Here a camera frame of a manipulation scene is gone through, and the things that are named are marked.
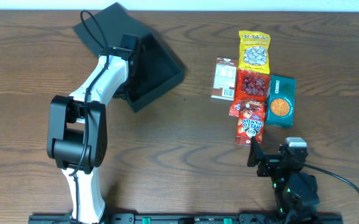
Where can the brown white snack box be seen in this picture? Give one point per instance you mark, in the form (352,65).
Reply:
(224,79)

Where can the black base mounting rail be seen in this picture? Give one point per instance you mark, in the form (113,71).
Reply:
(129,218)

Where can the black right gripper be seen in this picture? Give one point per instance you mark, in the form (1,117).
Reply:
(257,155)

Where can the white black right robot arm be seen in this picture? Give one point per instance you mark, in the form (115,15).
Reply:
(295,191)

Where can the red dried cranberry bag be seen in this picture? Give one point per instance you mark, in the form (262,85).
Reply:
(249,86)

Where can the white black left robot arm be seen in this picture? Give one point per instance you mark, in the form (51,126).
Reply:
(77,136)

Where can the teal coconut cookie box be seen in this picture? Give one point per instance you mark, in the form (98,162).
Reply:
(280,101)

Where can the yellow seed snack bag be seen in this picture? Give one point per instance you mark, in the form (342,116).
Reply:
(253,51)

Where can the red Hello Panda box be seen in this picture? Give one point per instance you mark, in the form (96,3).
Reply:
(250,122)

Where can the black gift box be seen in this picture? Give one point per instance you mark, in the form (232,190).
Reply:
(158,71)

